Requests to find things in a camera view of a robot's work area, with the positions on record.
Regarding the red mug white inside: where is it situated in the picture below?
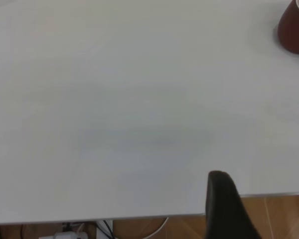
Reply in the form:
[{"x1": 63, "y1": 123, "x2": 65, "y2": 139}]
[{"x1": 276, "y1": 0, "x2": 299, "y2": 55}]

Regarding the white table leg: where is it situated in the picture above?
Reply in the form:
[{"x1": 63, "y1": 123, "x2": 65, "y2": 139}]
[{"x1": 96, "y1": 219, "x2": 114, "y2": 239}]

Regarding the white curved cable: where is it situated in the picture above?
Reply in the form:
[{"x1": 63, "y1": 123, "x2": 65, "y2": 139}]
[{"x1": 141, "y1": 216, "x2": 170, "y2": 239}]

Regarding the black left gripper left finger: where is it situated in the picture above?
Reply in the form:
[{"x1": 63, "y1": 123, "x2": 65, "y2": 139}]
[{"x1": 205, "y1": 170, "x2": 262, "y2": 239}]

